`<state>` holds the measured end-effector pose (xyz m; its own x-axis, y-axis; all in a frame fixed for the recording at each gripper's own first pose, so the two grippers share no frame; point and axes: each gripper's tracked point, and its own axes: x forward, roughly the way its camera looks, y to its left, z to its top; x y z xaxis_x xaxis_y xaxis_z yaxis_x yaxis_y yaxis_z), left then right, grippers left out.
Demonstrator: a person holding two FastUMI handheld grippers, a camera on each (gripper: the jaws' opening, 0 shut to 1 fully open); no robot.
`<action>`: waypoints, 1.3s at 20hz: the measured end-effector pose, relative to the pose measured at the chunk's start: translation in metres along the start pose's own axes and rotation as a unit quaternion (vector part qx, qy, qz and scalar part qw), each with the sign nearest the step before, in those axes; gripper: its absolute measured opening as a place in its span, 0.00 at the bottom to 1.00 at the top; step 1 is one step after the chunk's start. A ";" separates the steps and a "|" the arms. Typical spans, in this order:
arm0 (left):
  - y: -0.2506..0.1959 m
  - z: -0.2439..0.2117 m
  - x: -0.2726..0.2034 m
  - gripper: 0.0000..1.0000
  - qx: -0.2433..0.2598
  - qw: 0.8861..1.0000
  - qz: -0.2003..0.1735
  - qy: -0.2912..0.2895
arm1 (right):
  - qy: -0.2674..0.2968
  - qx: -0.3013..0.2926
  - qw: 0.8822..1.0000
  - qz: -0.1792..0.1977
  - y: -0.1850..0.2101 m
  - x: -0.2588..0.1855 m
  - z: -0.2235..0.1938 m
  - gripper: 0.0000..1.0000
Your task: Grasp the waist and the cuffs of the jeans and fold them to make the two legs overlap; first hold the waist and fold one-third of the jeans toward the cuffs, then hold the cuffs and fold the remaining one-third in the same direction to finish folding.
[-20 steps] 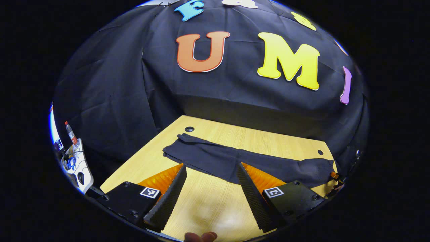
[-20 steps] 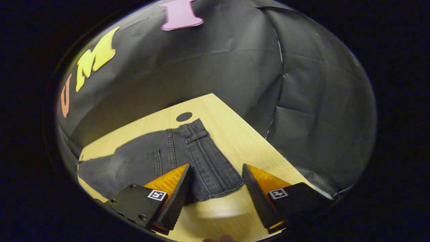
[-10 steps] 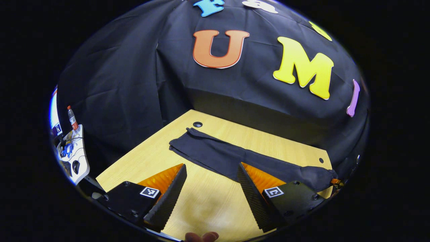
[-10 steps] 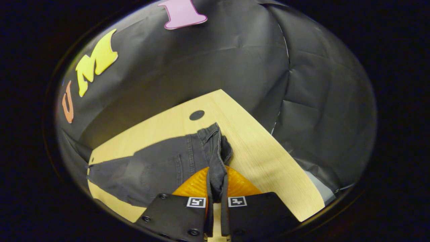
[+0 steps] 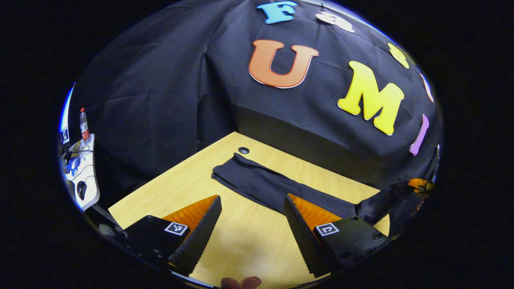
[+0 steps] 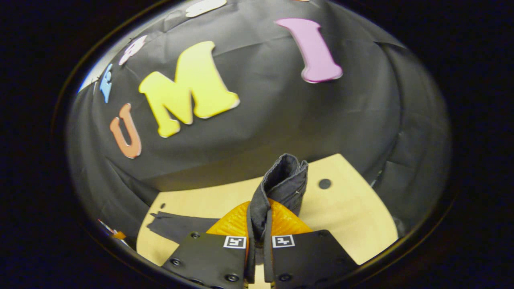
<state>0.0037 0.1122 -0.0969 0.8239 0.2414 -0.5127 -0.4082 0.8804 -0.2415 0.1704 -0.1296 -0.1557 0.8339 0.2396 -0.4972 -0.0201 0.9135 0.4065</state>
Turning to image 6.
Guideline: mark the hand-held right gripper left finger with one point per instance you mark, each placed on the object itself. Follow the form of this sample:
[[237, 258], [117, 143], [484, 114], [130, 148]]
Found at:
[[209, 257]]

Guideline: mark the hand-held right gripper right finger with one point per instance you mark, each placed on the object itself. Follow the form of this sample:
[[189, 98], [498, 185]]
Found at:
[[309, 257]]

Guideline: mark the dark grey jeans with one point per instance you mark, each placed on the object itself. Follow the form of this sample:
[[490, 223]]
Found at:
[[281, 180]]

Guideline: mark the black table grommet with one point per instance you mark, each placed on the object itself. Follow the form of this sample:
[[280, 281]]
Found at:
[[324, 184]]

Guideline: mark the black backdrop cloth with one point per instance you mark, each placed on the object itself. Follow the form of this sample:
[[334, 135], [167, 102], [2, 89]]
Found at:
[[273, 120]]

